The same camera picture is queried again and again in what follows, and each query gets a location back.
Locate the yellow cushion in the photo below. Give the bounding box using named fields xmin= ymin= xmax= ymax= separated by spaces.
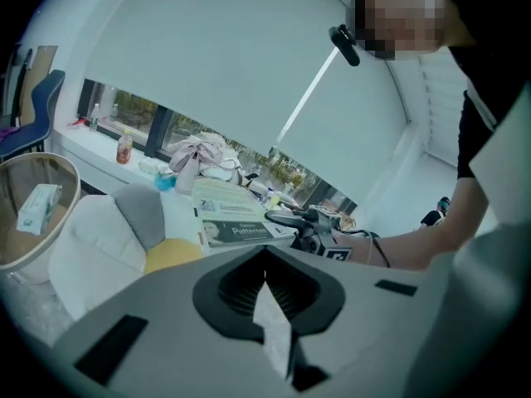
xmin=144 ymin=238 xmax=205 ymax=275

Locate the white window sill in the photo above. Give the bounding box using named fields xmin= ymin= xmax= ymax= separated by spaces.
xmin=53 ymin=125 xmax=200 ymax=206

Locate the pile of light clothes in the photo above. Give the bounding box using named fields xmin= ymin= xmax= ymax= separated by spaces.
xmin=168 ymin=135 xmax=244 ymax=197

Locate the white green tissue box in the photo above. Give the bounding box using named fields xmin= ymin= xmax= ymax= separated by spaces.
xmin=16 ymin=183 xmax=63 ymax=235

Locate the person's black t-shirt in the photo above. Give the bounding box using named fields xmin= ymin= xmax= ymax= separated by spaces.
xmin=435 ymin=0 xmax=531 ymax=182

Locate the black head-worn camera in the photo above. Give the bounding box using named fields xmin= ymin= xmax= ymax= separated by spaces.
xmin=327 ymin=23 xmax=362 ymax=68

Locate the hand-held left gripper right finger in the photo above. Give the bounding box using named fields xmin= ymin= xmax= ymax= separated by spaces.
xmin=265 ymin=245 xmax=454 ymax=398

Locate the cream handbag with black strap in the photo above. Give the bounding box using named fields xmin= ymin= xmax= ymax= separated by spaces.
xmin=202 ymin=155 xmax=261 ymax=190

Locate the person's right forearm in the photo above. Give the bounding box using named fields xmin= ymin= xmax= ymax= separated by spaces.
xmin=331 ymin=178 xmax=494 ymax=272

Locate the white cushioned armchair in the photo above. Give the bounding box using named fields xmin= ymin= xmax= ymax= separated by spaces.
xmin=47 ymin=182 xmax=207 ymax=325

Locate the white cable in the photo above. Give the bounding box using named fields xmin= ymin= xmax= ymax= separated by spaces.
xmin=363 ymin=229 xmax=377 ymax=267

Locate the brown board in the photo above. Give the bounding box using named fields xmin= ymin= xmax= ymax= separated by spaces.
xmin=19 ymin=46 xmax=59 ymax=126

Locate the window with black frame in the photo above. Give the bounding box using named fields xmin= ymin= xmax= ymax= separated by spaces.
xmin=78 ymin=78 xmax=358 ymax=216

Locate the white roller blind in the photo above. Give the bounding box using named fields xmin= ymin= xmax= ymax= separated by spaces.
xmin=275 ymin=50 xmax=412 ymax=206
xmin=85 ymin=0 xmax=348 ymax=157

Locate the white slatted blind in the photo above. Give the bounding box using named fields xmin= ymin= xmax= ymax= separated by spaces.
xmin=417 ymin=50 xmax=472 ymax=167

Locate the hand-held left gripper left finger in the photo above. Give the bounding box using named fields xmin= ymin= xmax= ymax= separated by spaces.
xmin=45 ymin=245 xmax=288 ymax=398

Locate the person's head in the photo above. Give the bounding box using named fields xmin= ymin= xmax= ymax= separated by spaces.
xmin=350 ymin=0 xmax=460 ymax=61

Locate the blue crumpled bag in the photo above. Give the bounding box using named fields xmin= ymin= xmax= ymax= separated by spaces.
xmin=153 ymin=171 xmax=178 ymax=193

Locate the spiral-bound pale green booklet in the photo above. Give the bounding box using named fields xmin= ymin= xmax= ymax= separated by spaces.
xmin=191 ymin=177 xmax=300 ymax=261

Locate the black cable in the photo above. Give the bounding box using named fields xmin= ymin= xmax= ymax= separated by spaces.
xmin=371 ymin=232 xmax=393 ymax=269

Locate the dark blue chair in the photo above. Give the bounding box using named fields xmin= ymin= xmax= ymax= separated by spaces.
xmin=0 ymin=69 xmax=67 ymax=163

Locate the orange drink bottle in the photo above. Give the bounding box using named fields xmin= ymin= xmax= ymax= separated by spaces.
xmin=115 ymin=129 xmax=134 ymax=166

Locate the grey cushion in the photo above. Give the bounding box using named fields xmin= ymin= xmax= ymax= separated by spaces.
xmin=111 ymin=183 xmax=166 ymax=252

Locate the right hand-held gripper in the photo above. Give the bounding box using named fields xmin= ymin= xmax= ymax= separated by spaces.
xmin=264 ymin=205 xmax=354 ymax=261

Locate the round wooden rim side table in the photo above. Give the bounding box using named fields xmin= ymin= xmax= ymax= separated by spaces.
xmin=0 ymin=152 xmax=82 ymax=285

